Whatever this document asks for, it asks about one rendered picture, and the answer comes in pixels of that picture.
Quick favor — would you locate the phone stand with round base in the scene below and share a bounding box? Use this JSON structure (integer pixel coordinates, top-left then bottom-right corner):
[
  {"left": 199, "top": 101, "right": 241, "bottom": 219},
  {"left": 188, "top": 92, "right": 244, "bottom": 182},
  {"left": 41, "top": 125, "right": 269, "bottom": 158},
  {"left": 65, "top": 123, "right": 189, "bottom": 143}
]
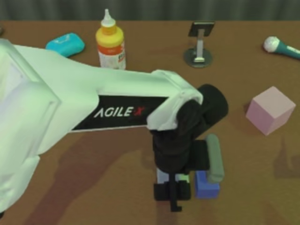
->
[{"left": 183, "top": 21, "right": 216, "bottom": 69}]

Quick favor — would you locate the pink cube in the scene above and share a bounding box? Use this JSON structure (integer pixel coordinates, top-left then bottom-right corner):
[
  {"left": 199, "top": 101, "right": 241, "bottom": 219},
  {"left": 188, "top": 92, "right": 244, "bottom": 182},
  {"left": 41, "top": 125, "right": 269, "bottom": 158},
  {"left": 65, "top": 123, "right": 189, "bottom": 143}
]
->
[{"left": 245, "top": 86, "right": 297, "bottom": 137}]

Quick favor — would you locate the teal microphone with white head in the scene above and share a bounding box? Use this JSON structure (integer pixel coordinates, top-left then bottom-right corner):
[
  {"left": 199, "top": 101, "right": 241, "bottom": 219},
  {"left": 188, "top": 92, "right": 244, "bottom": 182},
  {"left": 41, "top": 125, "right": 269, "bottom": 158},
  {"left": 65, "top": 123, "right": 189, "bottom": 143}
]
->
[{"left": 262, "top": 36, "right": 300, "bottom": 60}]

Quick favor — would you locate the grey curtain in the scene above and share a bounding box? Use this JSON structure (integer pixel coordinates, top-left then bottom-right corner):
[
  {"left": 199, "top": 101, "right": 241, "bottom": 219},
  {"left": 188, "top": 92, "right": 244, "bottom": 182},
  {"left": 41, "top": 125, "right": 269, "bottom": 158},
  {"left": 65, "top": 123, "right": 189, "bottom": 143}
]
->
[{"left": 0, "top": 0, "right": 300, "bottom": 22}]

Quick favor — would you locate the blurry green and white object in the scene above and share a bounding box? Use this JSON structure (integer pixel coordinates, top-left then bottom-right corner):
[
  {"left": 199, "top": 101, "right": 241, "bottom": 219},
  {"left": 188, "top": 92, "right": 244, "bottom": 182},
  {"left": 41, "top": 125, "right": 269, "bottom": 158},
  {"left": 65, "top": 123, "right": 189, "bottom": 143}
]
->
[{"left": 176, "top": 173, "right": 190, "bottom": 184}]

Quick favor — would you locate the teal soap box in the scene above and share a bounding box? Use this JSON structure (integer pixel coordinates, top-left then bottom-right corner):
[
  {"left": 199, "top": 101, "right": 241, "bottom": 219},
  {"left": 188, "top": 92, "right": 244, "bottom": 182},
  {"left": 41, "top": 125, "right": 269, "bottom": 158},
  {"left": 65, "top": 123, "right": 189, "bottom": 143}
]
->
[{"left": 45, "top": 32, "right": 85, "bottom": 58}]

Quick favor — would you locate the blue block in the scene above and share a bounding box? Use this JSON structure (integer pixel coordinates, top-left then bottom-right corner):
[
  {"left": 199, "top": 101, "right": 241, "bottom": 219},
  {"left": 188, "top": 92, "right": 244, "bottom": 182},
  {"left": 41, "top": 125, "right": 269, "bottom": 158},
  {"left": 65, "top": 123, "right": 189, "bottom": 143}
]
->
[{"left": 195, "top": 170, "right": 221, "bottom": 200}]

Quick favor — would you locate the yellow orange glue bottle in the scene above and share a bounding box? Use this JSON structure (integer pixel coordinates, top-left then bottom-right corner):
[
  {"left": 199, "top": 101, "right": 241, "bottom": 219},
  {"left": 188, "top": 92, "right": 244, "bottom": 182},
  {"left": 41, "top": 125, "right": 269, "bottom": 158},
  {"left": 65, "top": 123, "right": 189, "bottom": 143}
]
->
[{"left": 95, "top": 9, "right": 128, "bottom": 71}]

